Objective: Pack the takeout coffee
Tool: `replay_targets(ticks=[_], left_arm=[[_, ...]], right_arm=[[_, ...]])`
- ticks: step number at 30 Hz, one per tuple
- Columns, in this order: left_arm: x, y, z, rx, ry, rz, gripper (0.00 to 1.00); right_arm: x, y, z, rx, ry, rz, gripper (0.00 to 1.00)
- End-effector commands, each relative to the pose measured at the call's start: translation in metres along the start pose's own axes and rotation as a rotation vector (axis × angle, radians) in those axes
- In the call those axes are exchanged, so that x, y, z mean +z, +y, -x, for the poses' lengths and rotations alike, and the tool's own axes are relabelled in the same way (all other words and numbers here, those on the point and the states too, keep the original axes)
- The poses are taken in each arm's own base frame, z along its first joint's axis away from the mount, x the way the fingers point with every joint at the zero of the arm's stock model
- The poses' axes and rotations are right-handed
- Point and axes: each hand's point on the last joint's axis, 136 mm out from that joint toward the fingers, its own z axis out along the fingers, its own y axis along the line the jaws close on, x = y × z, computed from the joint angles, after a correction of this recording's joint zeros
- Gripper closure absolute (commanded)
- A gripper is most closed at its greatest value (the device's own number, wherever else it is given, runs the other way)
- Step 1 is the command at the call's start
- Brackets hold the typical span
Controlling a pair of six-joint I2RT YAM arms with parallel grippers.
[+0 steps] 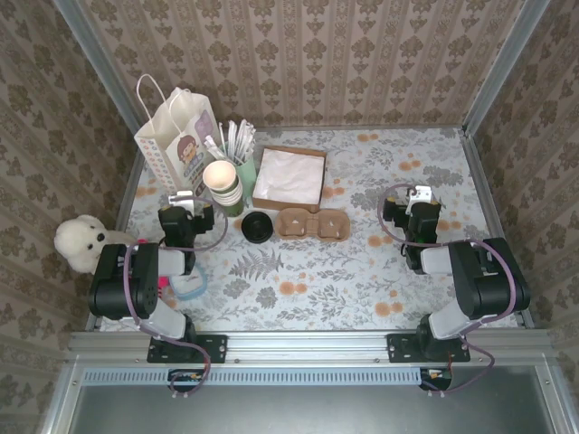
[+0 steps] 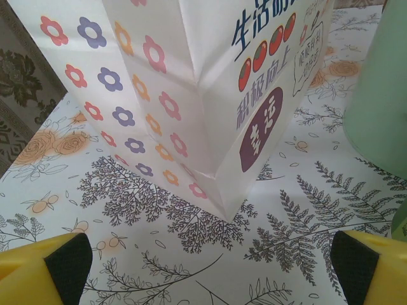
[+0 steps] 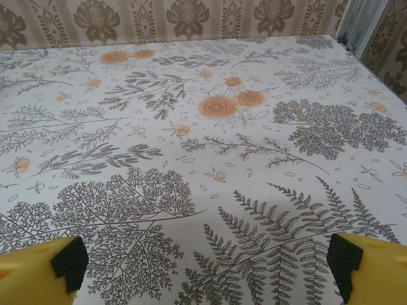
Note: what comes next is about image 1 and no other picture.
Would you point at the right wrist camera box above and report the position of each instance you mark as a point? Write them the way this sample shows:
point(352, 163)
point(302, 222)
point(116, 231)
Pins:
point(420, 194)

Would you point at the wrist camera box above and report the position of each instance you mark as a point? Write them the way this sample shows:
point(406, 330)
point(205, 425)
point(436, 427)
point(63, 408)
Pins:
point(420, 194)
point(181, 198)

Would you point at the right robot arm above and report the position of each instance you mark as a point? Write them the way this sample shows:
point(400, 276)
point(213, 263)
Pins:
point(488, 280)

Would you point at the thin white stir stick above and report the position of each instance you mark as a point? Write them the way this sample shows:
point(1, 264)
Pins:
point(221, 135)

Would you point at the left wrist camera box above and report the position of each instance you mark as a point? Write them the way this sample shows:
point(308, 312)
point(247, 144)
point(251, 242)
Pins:
point(181, 198)

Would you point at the white printed paper bag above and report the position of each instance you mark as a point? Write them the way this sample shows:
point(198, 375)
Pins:
point(181, 122)

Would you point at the blue white alarm clock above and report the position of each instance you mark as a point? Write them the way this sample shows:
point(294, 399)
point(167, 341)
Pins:
point(187, 289)

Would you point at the white teddy bear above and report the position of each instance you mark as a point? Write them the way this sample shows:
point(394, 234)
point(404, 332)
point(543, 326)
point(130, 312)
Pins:
point(81, 239)

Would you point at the aluminium table side rail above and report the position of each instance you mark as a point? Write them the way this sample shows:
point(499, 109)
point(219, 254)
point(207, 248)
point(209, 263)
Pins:
point(130, 190)
point(483, 181)

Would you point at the black plastic cup lid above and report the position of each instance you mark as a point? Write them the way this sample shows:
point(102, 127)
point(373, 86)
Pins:
point(257, 226)

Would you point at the aluminium table rear rail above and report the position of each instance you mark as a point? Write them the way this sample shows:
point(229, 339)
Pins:
point(407, 129)

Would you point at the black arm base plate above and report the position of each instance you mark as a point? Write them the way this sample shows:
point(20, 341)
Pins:
point(402, 348)
point(212, 348)

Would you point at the white sugar stick packet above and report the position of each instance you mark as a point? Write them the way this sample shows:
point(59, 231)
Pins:
point(212, 145)

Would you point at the aluminium mounting rail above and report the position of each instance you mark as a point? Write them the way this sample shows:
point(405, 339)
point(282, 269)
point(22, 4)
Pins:
point(307, 348)

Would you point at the green straw holder cup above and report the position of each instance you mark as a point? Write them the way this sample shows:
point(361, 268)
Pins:
point(246, 176)

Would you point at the brown cardboard napkin box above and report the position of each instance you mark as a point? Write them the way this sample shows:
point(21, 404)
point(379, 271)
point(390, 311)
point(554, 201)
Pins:
point(289, 207)

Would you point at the aluminium frame post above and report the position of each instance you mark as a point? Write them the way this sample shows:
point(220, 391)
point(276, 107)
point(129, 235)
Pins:
point(101, 63)
point(506, 63)

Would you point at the floral tablecloth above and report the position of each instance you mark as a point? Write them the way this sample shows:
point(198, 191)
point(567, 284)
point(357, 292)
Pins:
point(271, 312)

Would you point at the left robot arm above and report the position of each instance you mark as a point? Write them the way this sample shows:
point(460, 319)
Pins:
point(145, 280)

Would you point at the brown pulp cup carrier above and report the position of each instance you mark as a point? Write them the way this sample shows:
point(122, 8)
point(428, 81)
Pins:
point(312, 226)

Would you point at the pink striped plush doll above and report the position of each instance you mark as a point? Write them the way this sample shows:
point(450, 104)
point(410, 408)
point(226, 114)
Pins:
point(161, 281)

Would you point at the grey metal sheet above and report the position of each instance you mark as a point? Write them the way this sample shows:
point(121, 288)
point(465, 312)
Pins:
point(307, 411)

